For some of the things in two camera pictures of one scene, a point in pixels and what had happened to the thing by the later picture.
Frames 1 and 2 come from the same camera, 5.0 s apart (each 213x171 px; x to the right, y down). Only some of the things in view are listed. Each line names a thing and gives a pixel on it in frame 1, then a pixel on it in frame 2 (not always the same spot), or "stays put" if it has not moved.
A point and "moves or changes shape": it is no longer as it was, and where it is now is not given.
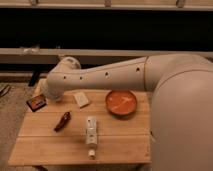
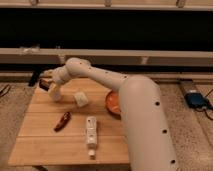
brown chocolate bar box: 37,102 moves or changes shape
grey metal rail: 88,55 stays put
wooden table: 87,128 stays put
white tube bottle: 91,135 stays put
